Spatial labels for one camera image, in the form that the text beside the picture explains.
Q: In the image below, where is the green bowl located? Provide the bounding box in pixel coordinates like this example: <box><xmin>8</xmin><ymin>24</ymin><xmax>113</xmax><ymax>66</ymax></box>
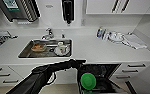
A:
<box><xmin>80</xmin><ymin>72</ymin><xmax>98</xmax><ymax>91</ymax></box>

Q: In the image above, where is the stainless steel dishwasher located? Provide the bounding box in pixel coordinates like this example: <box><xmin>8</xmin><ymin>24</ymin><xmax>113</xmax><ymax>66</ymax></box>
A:
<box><xmin>76</xmin><ymin>63</ymin><xmax>129</xmax><ymax>94</ymax></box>

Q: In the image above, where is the white plate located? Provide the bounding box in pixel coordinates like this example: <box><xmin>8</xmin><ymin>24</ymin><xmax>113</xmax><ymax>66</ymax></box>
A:
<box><xmin>53</xmin><ymin>47</ymin><xmax>72</xmax><ymax>57</ymax></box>

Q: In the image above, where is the white mug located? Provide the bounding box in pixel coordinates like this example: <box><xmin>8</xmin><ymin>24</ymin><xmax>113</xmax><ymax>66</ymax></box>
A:
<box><xmin>56</xmin><ymin>41</ymin><xmax>67</xmax><ymax>56</ymax></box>

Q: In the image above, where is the small chrome sink sprayer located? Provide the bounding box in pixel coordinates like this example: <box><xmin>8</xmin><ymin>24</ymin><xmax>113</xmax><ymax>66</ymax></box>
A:
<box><xmin>60</xmin><ymin>32</ymin><xmax>66</xmax><ymax>39</ymax></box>

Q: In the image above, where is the small blue-label bottle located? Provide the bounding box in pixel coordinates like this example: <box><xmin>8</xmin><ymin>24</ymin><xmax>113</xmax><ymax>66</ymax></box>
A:
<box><xmin>96</xmin><ymin>26</ymin><xmax>104</xmax><ymax>40</ymax></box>

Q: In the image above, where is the orange bowl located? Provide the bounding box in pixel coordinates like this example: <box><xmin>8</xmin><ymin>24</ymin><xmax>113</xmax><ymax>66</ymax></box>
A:
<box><xmin>30</xmin><ymin>41</ymin><xmax>47</xmax><ymax>53</ymax></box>

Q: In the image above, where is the chrome faucet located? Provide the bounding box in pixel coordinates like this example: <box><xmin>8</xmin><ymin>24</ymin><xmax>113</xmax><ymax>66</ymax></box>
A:
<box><xmin>40</xmin><ymin>27</ymin><xmax>56</xmax><ymax>41</ymax></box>

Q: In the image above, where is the steel sink basin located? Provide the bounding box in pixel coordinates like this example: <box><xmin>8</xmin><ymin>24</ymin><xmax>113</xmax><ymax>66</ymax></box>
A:
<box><xmin>17</xmin><ymin>38</ymin><xmax>74</xmax><ymax>60</ymax></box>

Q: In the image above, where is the white drawer stack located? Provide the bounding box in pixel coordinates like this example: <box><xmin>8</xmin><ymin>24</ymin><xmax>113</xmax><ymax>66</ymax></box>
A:
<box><xmin>110</xmin><ymin>61</ymin><xmax>149</xmax><ymax>94</ymax></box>
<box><xmin>0</xmin><ymin>65</ymin><xmax>32</xmax><ymax>89</ymax></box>

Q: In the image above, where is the black soap dispenser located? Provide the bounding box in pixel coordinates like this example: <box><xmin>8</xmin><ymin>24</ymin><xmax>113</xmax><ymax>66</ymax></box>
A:
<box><xmin>60</xmin><ymin>0</ymin><xmax>76</xmax><ymax>26</ymax></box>

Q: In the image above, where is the white double-door sink cabinet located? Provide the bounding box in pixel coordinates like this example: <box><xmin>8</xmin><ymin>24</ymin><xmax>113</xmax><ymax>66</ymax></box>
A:
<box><xmin>8</xmin><ymin>63</ymin><xmax>79</xmax><ymax>86</ymax></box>

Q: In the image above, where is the steel paper towel dispenser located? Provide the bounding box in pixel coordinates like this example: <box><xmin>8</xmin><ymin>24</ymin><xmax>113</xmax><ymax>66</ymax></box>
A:
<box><xmin>0</xmin><ymin>0</ymin><xmax>42</xmax><ymax>24</ymax></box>

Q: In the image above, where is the white wall power outlet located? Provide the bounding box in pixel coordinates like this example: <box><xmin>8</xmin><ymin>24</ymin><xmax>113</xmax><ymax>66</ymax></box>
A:
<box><xmin>80</xmin><ymin>18</ymin><xmax>86</xmax><ymax>27</ymax></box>

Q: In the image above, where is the white wall cabinet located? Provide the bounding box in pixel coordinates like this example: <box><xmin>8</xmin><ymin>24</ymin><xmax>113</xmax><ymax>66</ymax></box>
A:
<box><xmin>85</xmin><ymin>0</ymin><xmax>150</xmax><ymax>15</ymax></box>

